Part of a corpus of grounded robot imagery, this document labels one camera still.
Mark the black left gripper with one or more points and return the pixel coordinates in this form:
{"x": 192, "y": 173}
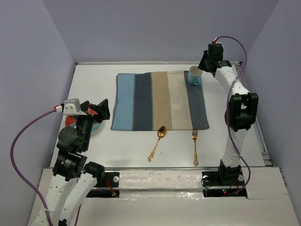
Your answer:
{"x": 103, "y": 108}

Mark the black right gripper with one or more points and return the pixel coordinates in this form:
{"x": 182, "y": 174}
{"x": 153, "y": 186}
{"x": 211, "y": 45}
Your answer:
{"x": 201, "y": 65}

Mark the blue white mug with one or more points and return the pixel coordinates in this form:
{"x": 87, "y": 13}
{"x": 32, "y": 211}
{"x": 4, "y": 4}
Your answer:
{"x": 194, "y": 75}

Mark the red floral plate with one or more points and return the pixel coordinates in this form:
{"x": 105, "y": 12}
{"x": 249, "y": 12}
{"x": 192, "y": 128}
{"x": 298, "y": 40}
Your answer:
{"x": 71, "y": 122}

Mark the striped blue beige cloth placemat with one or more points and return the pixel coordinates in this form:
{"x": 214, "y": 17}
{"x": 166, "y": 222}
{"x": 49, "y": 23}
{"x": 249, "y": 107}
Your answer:
{"x": 148, "y": 101}

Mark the gold spoon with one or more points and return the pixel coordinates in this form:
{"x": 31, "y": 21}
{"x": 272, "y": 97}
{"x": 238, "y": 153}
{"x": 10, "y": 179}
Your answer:
{"x": 160, "y": 134}

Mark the gold fork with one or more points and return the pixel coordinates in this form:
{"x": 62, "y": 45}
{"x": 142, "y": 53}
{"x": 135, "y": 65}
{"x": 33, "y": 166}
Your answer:
{"x": 194, "y": 138}

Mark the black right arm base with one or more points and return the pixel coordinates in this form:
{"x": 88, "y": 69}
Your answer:
{"x": 215, "y": 187}

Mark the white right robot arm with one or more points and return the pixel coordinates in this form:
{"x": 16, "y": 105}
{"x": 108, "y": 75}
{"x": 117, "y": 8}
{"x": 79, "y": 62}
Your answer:
{"x": 240, "y": 115}

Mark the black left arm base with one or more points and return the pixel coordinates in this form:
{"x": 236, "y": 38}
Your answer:
{"x": 107, "y": 188}

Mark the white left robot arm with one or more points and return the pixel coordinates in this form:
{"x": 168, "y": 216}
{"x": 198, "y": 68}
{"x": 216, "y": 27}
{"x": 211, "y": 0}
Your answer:
{"x": 73, "y": 177}

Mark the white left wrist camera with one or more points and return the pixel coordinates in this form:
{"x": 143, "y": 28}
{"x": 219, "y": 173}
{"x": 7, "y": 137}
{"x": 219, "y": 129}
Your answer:
{"x": 71, "y": 107}

